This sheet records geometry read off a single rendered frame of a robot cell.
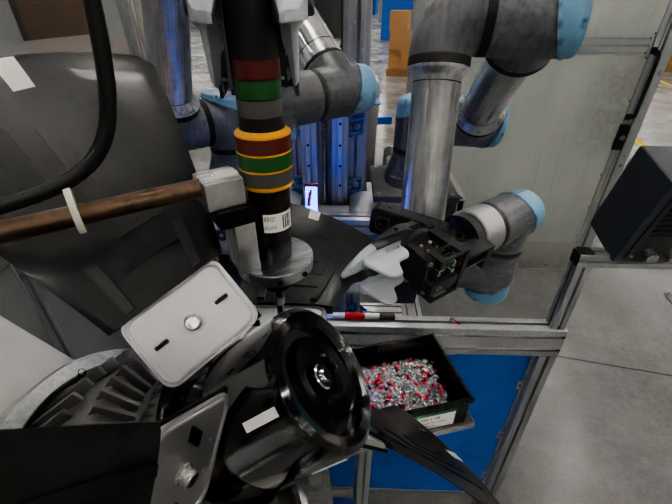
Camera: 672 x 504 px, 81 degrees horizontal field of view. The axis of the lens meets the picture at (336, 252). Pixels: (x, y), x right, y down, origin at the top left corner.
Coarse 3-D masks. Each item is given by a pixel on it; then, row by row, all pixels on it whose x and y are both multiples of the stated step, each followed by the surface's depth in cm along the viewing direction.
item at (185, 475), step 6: (180, 468) 24; (186, 468) 24; (192, 468) 24; (180, 474) 24; (186, 474) 24; (192, 474) 24; (198, 474) 24; (174, 480) 24; (180, 480) 24; (186, 480) 24; (192, 480) 24; (186, 486) 24
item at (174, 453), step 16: (208, 400) 25; (224, 400) 26; (192, 416) 23; (208, 416) 25; (224, 416) 27; (176, 432) 22; (208, 432) 26; (160, 448) 22; (176, 448) 23; (192, 448) 25; (208, 448) 26; (160, 464) 22; (176, 464) 24; (192, 464) 25; (208, 464) 27; (160, 480) 23; (208, 480) 27; (160, 496) 23; (176, 496) 25; (192, 496) 26
